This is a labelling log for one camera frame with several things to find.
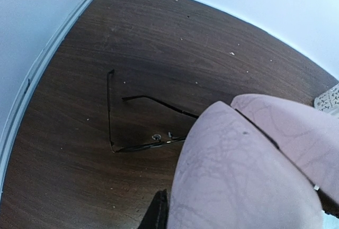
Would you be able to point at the thin black frame glasses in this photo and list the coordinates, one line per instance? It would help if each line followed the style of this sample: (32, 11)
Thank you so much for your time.
(147, 111)

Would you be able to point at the patterned mug yellow inside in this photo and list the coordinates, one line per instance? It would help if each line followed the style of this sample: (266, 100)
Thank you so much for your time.
(328, 101)

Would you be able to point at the pink glasses case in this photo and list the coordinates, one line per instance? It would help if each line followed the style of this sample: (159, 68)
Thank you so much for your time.
(254, 163)

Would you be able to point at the left aluminium frame post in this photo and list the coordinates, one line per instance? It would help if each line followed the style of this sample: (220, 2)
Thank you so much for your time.
(31, 31)

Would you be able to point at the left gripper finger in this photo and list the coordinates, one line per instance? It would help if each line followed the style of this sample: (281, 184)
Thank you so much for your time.
(157, 213)

